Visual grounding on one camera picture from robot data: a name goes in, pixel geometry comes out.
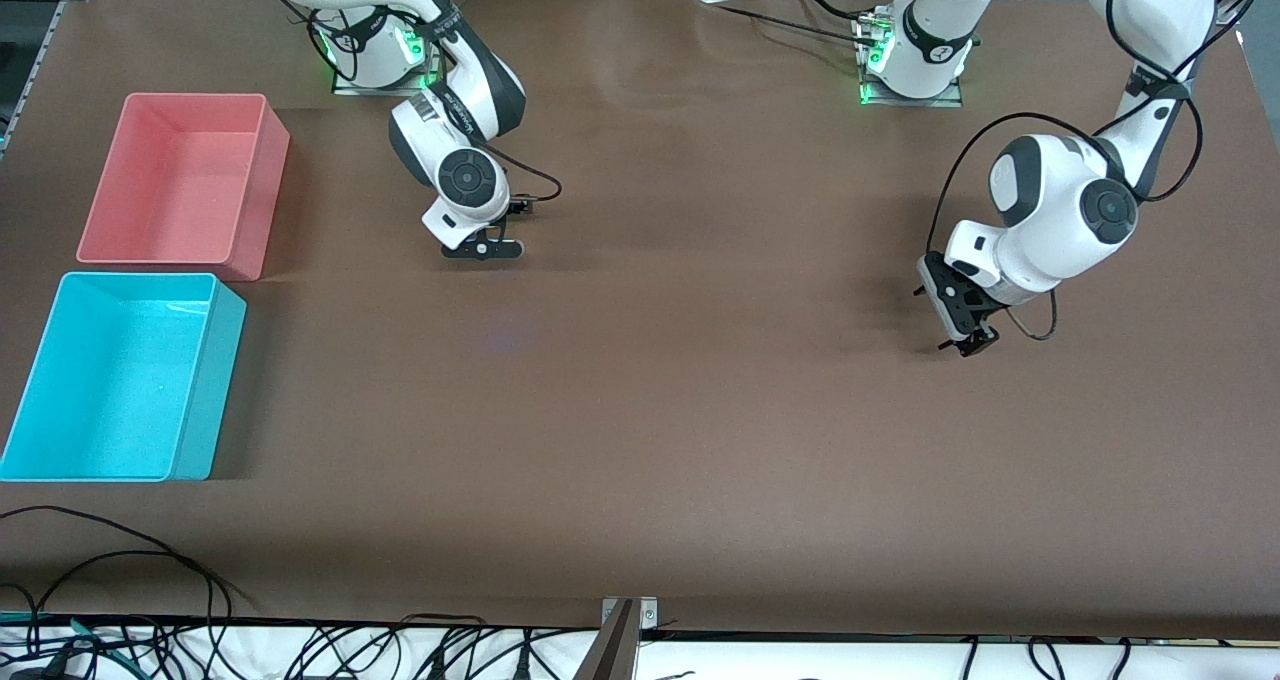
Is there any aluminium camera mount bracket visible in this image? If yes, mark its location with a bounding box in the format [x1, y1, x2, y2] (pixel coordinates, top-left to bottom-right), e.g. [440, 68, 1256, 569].
[575, 597, 659, 680]

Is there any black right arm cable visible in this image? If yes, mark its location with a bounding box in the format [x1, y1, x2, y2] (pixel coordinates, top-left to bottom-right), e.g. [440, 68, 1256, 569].
[290, 5, 563, 223]

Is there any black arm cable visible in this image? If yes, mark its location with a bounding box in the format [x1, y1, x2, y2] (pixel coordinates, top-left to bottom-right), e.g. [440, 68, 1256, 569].
[290, 5, 563, 223]
[935, 0, 1261, 342]

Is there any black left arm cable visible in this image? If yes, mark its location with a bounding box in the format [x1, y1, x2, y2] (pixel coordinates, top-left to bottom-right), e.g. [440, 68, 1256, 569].
[935, 0, 1261, 342]

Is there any pink plastic bin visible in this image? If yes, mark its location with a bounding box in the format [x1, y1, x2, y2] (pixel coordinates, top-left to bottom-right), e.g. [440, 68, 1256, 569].
[77, 93, 292, 282]

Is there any blue plastic bin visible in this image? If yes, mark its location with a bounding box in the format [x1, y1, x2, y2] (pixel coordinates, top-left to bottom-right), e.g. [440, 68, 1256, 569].
[0, 272, 248, 483]

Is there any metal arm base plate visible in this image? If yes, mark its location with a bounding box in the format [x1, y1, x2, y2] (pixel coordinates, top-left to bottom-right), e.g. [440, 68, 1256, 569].
[855, 15, 964, 109]
[332, 2, 442, 96]

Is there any long black loose cable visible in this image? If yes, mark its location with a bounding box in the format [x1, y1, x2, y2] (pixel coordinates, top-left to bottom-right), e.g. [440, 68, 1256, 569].
[0, 550, 233, 651]
[0, 505, 263, 616]

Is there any black base cable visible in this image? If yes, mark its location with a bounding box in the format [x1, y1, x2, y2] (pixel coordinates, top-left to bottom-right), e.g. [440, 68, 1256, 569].
[795, 0, 886, 23]
[715, 5, 881, 46]

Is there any teal cable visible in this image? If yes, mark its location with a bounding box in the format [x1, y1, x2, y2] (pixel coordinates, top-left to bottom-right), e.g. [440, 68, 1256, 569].
[0, 612, 126, 651]

